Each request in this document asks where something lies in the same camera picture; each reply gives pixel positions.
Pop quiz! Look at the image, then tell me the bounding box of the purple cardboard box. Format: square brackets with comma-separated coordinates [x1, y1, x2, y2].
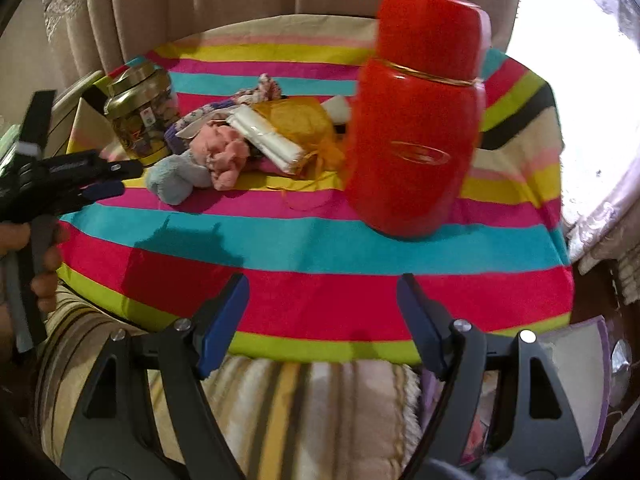
[420, 316, 615, 468]

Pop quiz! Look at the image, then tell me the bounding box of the colourful striped tablecloth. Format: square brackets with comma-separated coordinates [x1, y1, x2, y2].
[55, 12, 573, 363]

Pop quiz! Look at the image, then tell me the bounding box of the glass jar with gold lid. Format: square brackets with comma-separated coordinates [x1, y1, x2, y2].
[103, 63, 178, 167]

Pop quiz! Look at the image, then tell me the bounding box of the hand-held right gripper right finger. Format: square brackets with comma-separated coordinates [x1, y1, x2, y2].
[397, 273, 588, 480]

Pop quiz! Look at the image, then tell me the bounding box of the grey fluffy sleeve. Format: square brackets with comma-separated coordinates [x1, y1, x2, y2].
[470, 452, 508, 480]

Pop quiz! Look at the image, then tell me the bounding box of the pink ruffled cloth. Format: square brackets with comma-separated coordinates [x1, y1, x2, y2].
[192, 122, 251, 191]

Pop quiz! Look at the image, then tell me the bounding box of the floral scrunchie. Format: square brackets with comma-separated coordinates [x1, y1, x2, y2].
[240, 73, 283, 106]

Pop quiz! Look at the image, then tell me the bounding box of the beige striped plush blanket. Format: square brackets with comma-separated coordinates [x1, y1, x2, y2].
[30, 280, 426, 480]

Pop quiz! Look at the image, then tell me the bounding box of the red thermos flask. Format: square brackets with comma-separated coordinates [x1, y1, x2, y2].
[342, 0, 488, 238]

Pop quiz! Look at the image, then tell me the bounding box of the patterned lace curtain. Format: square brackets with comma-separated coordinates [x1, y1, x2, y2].
[560, 0, 640, 306]

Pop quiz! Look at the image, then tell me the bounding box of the person's left hand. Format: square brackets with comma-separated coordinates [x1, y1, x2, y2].
[0, 222, 71, 313]

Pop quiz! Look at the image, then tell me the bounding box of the grey fluffy sock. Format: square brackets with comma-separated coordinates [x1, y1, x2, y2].
[146, 150, 213, 206]

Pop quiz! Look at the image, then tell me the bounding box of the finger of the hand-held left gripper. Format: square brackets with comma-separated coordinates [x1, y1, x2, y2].
[60, 180, 126, 211]
[72, 154, 144, 184]

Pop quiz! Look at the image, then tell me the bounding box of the orange mesh bag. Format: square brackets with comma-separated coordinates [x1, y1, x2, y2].
[250, 99, 348, 196]

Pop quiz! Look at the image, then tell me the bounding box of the beige curtain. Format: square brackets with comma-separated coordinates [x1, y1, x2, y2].
[42, 0, 523, 96]

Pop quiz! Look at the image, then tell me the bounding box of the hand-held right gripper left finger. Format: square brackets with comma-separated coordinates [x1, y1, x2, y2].
[62, 272, 251, 480]

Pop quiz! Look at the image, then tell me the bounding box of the white plastic packet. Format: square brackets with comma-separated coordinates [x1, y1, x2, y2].
[227, 106, 306, 175]

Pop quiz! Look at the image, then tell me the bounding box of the small white folded item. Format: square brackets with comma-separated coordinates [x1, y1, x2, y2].
[320, 95, 356, 123]

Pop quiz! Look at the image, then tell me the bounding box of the purple patterned knit sock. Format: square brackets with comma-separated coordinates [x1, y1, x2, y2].
[167, 102, 241, 156]

